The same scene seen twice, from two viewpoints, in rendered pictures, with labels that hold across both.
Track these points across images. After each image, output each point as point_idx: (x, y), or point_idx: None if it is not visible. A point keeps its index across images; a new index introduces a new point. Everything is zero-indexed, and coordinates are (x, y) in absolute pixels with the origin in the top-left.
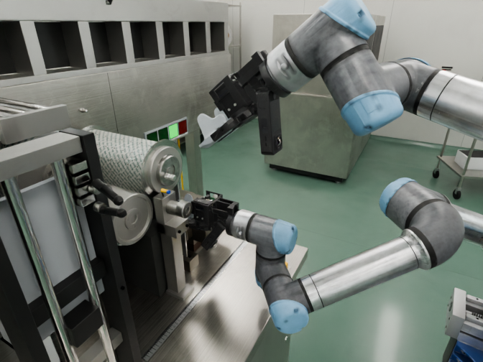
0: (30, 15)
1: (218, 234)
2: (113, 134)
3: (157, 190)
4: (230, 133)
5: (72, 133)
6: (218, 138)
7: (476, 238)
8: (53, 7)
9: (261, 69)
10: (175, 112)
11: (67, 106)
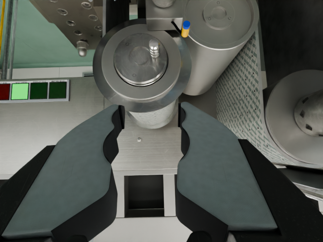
0: (166, 220)
1: None
2: (148, 120)
3: (170, 36)
4: (104, 141)
5: None
6: (273, 164)
7: None
8: (145, 227)
9: None
10: (11, 113)
11: (152, 145)
